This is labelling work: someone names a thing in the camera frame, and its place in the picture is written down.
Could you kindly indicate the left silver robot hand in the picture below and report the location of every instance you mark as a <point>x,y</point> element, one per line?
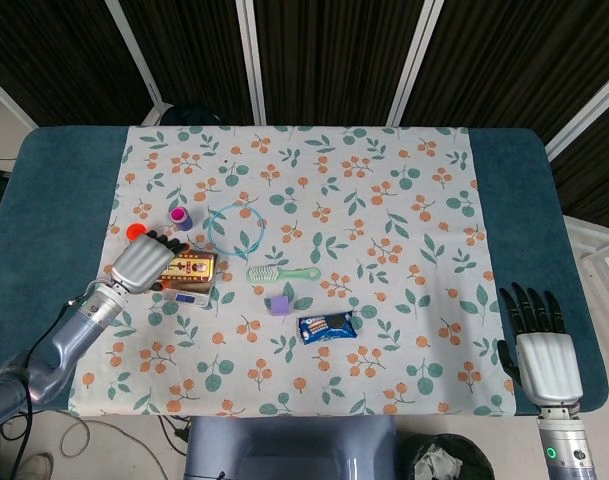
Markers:
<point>139,262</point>

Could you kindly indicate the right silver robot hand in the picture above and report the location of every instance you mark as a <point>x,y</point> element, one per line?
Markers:
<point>546,362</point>

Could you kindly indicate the orange snack bar package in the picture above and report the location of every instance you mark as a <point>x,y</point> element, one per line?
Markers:
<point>194,267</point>

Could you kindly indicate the grey digital scale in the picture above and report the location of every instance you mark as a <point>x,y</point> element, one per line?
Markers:
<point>186,298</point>

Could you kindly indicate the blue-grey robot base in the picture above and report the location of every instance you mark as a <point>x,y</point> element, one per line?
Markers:
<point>289,450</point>

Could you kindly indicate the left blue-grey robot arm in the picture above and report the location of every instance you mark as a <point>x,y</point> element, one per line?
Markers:
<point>74,335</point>

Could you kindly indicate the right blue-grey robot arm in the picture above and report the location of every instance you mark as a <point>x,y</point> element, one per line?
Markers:
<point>564,440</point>

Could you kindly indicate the orange plastic cup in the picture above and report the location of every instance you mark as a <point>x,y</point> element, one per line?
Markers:
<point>135,231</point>

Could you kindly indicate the blue cylinder with pink lid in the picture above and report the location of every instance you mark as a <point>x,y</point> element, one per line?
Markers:
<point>181,219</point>

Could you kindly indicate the teal table cover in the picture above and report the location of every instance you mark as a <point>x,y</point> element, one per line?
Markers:
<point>49,225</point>

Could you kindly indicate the green brush with white bristles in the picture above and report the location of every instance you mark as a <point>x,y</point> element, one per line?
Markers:
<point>264,274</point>

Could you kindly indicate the black trash bin with bag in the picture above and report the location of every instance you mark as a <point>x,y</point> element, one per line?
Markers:
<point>446,457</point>

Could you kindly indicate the purple foam cube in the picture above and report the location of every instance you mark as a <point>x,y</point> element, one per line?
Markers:
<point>280,305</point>

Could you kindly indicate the black object behind table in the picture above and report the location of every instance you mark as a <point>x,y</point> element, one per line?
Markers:
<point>191,115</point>

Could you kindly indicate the blue Oreo cookie packet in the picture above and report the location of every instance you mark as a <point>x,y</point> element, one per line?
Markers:
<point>326,327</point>

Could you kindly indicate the floral fruit print tablecloth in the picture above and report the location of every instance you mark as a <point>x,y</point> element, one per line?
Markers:
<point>384,225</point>

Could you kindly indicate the beige shoe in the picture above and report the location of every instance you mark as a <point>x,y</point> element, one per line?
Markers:
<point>34,467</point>

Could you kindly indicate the dark folding screen white frame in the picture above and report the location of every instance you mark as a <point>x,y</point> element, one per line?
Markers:
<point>334,50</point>

